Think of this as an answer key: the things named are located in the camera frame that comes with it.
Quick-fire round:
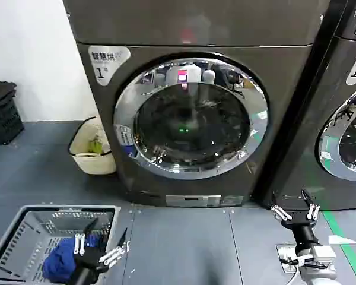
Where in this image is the green floor tape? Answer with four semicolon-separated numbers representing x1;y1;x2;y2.
320;210;356;285

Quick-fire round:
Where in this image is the round glass dryer door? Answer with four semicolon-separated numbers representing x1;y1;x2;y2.
112;52;270;181
314;85;356;182

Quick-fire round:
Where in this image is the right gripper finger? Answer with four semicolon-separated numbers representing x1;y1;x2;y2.
269;192;293;223
301;188;321;221

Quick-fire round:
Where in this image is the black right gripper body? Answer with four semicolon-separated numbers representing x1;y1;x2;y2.
281;218;319;254

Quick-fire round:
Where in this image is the black plastic crate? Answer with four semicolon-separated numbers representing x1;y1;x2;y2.
0;79;26;146

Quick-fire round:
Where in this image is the grey dryer with number label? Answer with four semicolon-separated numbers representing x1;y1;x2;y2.
62;0;349;208

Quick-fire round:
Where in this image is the cream plastic bin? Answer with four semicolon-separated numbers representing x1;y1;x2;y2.
68;116;117;176

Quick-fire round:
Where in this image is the blue cloth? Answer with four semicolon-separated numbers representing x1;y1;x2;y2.
42;233;108;283

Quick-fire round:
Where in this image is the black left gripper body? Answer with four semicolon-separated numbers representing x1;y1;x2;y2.
67;247;110;285

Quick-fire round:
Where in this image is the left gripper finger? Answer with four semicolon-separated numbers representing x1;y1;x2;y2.
73;218;98;256
98;227;131;266

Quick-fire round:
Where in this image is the white paper scrap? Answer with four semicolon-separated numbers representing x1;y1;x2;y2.
328;235;356;246

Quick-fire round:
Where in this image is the grey dryer with dark trim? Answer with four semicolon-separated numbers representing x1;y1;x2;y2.
259;0;356;212

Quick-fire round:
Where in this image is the green item in bin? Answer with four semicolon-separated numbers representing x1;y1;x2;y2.
88;134;104;154

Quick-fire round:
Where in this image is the grey plastic laundry basket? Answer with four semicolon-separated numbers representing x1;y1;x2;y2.
0;204;122;285

